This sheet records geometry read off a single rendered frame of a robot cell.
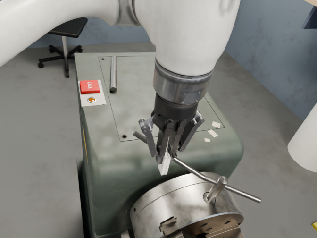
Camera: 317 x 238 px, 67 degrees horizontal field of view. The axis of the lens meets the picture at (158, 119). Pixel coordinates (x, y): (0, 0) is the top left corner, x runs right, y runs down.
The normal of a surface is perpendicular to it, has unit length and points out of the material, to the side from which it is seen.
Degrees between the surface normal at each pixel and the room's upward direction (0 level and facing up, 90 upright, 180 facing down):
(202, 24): 87
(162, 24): 93
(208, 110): 0
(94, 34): 90
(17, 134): 0
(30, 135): 0
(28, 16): 54
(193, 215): 15
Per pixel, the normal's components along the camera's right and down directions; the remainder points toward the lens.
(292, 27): -0.90, 0.18
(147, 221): -0.70, -0.29
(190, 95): 0.30, 0.69
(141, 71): 0.16, -0.71
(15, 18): 0.72, -0.24
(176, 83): -0.30, 0.65
